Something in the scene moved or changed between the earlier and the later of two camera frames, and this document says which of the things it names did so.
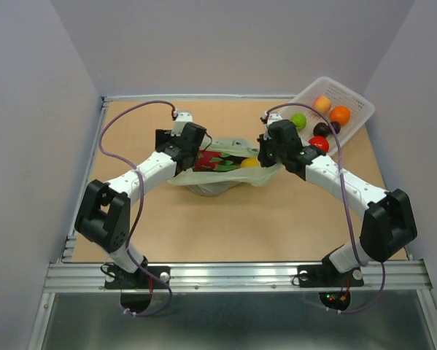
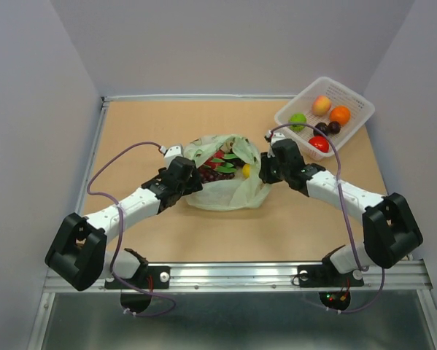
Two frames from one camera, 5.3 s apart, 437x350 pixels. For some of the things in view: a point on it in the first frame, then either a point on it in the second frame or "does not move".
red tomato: [319, 141] does not move
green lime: [299, 120] does not move
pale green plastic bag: [215, 183] → [245, 192]
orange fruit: [340, 114] does not move
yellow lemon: [252, 162] → [246, 170]
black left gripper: [163, 136] → [193, 184]
